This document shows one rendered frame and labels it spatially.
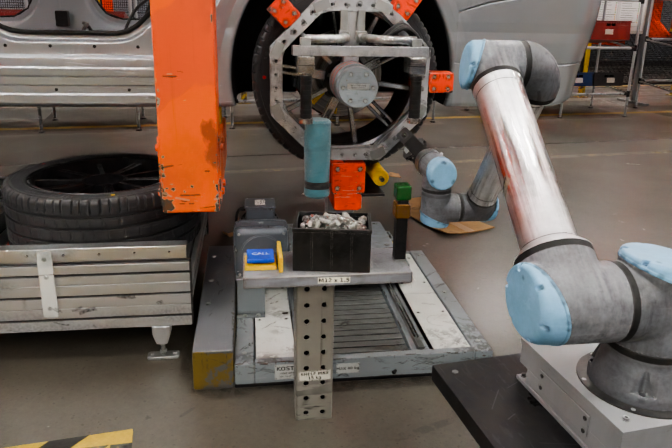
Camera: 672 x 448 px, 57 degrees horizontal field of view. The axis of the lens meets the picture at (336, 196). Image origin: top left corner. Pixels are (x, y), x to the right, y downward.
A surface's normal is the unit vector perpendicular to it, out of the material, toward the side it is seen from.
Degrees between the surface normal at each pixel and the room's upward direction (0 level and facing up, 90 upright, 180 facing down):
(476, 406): 0
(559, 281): 36
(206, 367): 90
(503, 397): 0
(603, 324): 94
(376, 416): 0
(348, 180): 90
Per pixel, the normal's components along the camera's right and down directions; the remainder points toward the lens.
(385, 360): 0.14, 0.29
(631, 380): -0.56, -0.13
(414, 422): 0.02, -0.96
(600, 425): -0.97, 0.06
